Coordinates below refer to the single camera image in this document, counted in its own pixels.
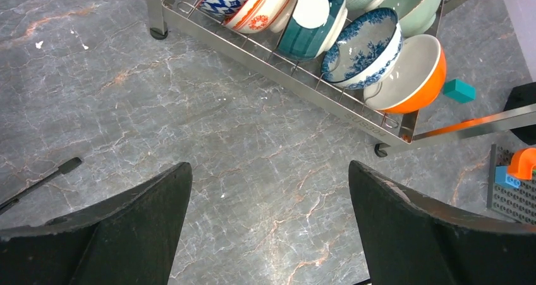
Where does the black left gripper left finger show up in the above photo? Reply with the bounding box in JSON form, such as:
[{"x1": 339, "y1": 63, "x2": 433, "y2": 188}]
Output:
[{"x1": 1, "y1": 162, "x2": 193, "y2": 284}]

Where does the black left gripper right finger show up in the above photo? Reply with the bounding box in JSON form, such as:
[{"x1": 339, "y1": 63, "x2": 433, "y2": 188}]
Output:
[{"x1": 348, "y1": 161, "x2": 535, "y2": 284}]

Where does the stainless steel dish rack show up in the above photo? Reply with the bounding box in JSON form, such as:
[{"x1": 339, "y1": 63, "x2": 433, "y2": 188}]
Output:
[{"x1": 146, "y1": 0, "x2": 535, "y2": 157}]

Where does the black mini tripod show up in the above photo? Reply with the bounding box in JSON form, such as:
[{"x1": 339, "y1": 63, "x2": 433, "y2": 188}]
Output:
[{"x1": 1, "y1": 157, "x2": 83, "y2": 214}]

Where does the blue lego brick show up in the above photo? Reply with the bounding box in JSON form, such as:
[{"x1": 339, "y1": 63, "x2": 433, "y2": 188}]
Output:
[{"x1": 494, "y1": 166, "x2": 521, "y2": 189}]

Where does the grey lego baseplate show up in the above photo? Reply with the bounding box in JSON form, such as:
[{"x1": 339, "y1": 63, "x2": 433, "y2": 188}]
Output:
[{"x1": 487, "y1": 144, "x2": 535, "y2": 226}]

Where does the orange arch block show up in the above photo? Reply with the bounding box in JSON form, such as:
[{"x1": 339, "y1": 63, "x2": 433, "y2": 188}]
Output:
[{"x1": 507, "y1": 148, "x2": 536, "y2": 180}]

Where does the orange bowl white inside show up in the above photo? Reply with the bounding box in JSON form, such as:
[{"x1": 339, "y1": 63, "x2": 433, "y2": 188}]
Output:
[{"x1": 363, "y1": 34, "x2": 447, "y2": 114}]

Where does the teal block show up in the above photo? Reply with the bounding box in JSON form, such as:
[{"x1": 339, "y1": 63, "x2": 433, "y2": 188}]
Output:
[{"x1": 442, "y1": 79, "x2": 477, "y2": 104}]

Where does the blue white floral bowl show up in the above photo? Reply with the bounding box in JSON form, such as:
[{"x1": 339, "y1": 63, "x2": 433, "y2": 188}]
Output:
[{"x1": 320, "y1": 8, "x2": 403, "y2": 90}]

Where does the pale green bowl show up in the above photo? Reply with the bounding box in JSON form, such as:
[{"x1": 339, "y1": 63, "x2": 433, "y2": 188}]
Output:
[{"x1": 379, "y1": 0, "x2": 441, "y2": 38}]

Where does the teal glazed bowl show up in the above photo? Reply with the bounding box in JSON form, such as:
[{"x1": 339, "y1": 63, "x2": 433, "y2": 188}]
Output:
[{"x1": 276, "y1": 0, "x2": 348, "y2": 61}]

